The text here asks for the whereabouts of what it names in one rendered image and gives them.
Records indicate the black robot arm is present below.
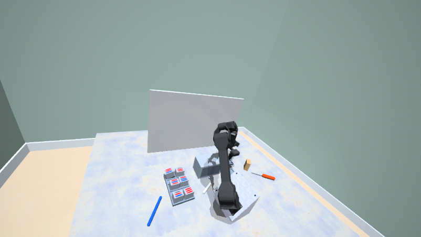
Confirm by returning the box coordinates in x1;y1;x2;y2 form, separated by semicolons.
213;121;243;215

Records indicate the tan rectangular block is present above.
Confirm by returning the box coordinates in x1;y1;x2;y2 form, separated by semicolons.
244;159;251;171

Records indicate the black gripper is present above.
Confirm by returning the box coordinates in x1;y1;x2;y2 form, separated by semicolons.
229;140;240;160

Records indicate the grey flat panel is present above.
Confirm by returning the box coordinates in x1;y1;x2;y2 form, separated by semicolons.
147;90;244;153

